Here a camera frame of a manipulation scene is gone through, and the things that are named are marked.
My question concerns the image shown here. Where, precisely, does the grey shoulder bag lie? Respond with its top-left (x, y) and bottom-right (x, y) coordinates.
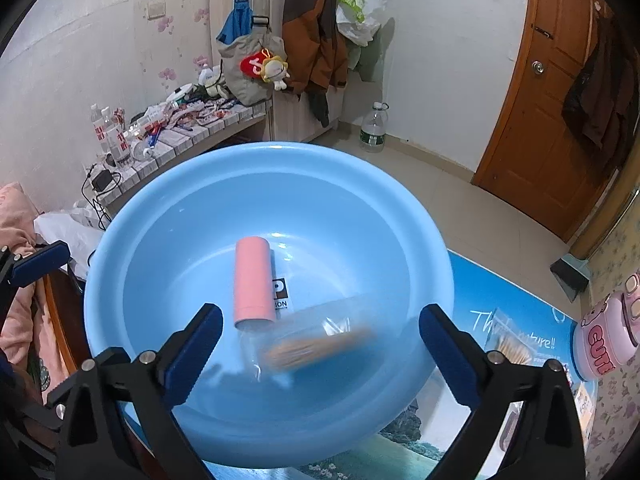
top-left (218, 25), bottom-right (288, 107)

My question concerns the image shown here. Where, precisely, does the brown wooden door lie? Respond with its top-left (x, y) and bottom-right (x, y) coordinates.
top-left (472, 0), bottom-right (626, 243)

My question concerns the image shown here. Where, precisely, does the pink water bottle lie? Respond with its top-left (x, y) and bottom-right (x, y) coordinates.
top-left (570, 270), bottom-right (640, 381)

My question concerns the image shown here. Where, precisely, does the printed landscape table mat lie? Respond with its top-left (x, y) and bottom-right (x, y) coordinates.
top-left (120, 249), bottom-right (601, 480)

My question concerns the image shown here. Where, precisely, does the clear bottle red label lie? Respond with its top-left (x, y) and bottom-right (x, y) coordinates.
top-left (91, 104), bottom-right (113, 153)
top-left (102, 107), bottom-right (133, 168)

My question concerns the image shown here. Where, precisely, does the cream doll plush charm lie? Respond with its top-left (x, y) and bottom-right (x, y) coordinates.
top-left (260, 52), bottom-right (292, 92)

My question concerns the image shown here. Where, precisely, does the light blue plastic basin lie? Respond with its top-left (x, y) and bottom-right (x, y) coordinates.
top-left (83, 141), bottom-right (455, 466)

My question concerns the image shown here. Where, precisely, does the dark brown jacket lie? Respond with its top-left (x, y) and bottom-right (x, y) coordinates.
top-left (562, 15), bottom-right (636, 161)

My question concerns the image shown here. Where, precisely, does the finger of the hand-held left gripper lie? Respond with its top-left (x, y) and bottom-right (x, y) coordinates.
top-left (0, 240), bottom-right (69, 311)

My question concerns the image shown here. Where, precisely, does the clear bag of toothpicks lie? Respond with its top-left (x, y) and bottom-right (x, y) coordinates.
top-left (237, 296), bottom-right (376, 376)

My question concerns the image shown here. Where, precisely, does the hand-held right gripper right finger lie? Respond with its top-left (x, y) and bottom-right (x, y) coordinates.
top-left (418, 303), bottom-right (586, 480)

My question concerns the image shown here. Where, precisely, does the blue strap bag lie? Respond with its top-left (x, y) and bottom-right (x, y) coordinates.
top-left (216, 0), bottom-right (256, 46)

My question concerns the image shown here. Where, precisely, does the light wooden wardrobe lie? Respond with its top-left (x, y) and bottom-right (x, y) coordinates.
top-left (252, 0), bottom-right (351, 145)

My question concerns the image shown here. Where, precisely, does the red plush charm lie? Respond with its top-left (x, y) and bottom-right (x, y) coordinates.
top-left (240, 50), bottom-right (268, 81)

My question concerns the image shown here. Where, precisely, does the low tiled shelf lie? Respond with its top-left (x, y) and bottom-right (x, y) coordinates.
top-left (82, 102), bottom-right (273, 221)

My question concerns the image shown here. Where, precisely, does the beige upright board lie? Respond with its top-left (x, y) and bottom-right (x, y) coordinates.
top-left (570, 150), bottom-right (640, 261)

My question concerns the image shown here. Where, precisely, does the pink blanket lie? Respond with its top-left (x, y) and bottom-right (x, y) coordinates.
top-left (0, 182), bottom-right (71, 406)

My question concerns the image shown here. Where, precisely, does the white plastic bag green print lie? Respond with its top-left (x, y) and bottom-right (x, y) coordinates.
top-left (334, 0), bottom-right (393, 46)

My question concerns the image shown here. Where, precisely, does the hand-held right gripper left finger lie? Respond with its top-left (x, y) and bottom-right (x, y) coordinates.
top-left (47, 302), bottom-right (224, 480)

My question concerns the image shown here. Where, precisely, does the pink cylindrical case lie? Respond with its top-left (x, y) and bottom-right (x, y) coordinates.
top-left (234, 236), bottom-right (276, 324)

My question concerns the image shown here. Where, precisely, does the pale green garment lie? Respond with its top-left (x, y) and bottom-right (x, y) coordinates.
top-left (345, 35), bottom-right (386, 83)

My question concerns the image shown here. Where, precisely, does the brown and orange jacket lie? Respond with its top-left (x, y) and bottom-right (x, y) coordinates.
top-left (281, 0), bottom-right (349, 128)

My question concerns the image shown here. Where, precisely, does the large clear water jug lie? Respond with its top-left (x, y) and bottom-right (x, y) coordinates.
top-left (359, 101), bottom-right (390, 153)

